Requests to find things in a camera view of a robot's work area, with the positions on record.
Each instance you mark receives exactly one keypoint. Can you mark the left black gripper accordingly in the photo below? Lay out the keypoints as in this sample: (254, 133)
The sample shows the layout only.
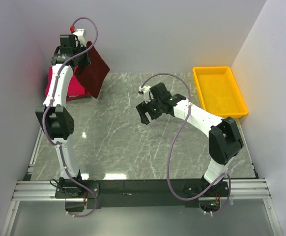
(87, 61)

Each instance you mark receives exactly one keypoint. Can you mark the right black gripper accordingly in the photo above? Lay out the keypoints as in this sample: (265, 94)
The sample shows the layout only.
(142, 108)

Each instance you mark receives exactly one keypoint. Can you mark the dark red t-shirt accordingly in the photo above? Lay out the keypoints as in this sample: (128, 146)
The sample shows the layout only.
(91, 77)

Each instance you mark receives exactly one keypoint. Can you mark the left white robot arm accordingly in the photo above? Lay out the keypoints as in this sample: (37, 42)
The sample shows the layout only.
(55, 120)

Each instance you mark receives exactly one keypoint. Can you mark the folded pink t-shirt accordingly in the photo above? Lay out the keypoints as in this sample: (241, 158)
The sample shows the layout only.
(74, 89)

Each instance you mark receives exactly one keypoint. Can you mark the folded red striped t-shirt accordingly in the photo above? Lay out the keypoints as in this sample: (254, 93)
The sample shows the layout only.
(71, 98)

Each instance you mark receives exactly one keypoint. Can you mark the yellow plastic tray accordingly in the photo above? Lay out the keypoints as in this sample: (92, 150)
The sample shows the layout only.
(219, 92)

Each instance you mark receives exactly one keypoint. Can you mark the black base beam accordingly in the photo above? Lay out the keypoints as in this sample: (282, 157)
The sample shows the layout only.
(140, 193)

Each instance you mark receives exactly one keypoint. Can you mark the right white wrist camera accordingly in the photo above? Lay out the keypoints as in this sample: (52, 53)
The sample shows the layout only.
(146, 92)

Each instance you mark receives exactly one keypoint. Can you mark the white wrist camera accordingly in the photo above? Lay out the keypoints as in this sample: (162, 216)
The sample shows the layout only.
(146, 92)
(79, 35)

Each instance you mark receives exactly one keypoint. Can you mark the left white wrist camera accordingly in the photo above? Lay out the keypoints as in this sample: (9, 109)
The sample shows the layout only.
(79, 35)

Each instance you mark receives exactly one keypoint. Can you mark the aluminium rail frame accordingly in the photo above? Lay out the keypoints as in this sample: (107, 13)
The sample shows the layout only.
(35, 212)

